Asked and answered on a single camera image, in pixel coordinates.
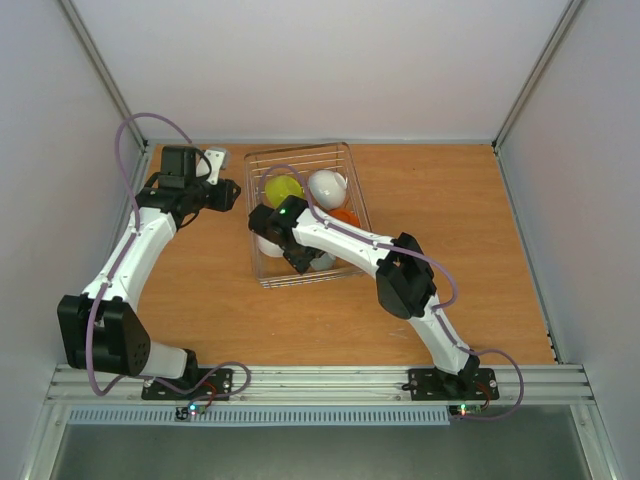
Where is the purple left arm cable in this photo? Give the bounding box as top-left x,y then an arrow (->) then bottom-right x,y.
87,112 -> 253,401

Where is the grey speckled bowl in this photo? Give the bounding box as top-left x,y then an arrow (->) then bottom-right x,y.
310,252 -> 336,271

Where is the green white bowl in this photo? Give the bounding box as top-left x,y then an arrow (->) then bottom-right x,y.
265,175 -> 305,208

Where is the grey slotted cable duct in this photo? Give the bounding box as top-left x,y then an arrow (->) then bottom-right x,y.
67,406 -> 450,427

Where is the aluminium front rail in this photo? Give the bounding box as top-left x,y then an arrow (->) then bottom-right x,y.
45,365 -> 595,406

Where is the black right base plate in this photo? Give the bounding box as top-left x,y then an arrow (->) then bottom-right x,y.
402,368 -> 500,401

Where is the small circuit board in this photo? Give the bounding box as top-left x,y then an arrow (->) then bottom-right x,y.
174,405 -> 208,421
449,403 -> 484,417

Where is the right small circuit board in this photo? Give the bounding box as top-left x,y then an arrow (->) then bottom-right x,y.
449,403 -> 484,417

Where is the white ceramic bowl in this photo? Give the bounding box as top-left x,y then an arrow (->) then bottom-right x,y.
308,170 -> 347,210

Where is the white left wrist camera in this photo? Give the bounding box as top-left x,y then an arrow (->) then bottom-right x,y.
197,147 -> 231,185

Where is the silver wire dish rack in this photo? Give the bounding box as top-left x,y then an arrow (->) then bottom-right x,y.
244,142 -> 371,288

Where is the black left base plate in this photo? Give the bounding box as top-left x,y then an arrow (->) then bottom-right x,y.
141,368 -> 234,401

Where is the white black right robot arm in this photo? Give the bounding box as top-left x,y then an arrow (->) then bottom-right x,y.
248,196 -> 480,399

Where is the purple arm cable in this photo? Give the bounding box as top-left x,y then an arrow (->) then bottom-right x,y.
259,164 -> 526,421
87,112 -> 253,401

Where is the left small circuit board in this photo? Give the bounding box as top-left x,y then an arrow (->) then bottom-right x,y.
174,405 -> 208,421

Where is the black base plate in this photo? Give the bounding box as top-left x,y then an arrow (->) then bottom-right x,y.
402,368 -> 500,401
141,368 -> 234,401

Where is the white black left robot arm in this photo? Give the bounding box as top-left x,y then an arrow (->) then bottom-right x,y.
57,145 -> 241,398

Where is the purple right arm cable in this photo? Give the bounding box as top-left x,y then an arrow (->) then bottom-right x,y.
259,164 -> 526,421

